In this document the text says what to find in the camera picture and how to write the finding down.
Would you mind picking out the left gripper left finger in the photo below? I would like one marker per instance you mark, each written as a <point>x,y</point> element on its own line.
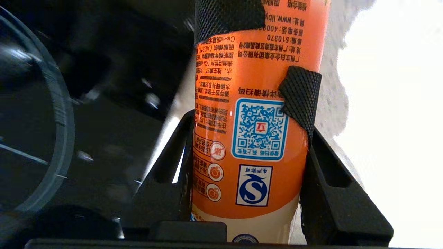
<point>159,204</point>

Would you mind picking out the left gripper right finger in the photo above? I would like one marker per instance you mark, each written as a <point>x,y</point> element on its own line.
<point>346,221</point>

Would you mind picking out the black induction cooktop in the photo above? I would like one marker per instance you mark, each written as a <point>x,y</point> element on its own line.
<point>104,138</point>

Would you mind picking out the orange dish soap bottle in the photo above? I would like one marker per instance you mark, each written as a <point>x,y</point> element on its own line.
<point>256,86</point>

